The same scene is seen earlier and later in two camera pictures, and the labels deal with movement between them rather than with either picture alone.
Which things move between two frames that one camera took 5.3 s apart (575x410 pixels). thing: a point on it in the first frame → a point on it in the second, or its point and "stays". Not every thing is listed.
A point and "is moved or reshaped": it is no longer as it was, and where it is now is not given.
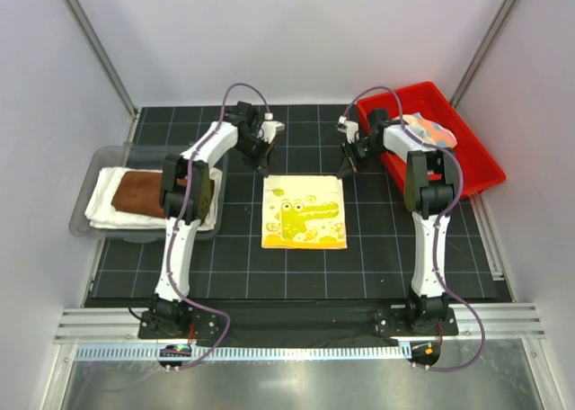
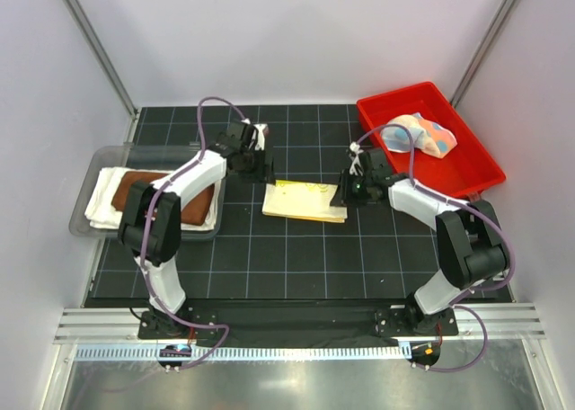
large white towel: [102, 212] stays
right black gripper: [347, 167] → [343, 195]
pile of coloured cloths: [428, 131] stays
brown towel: [139, 192] stays
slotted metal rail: [250, 352] stays
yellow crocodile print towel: [303, 212] is moved or reshaped
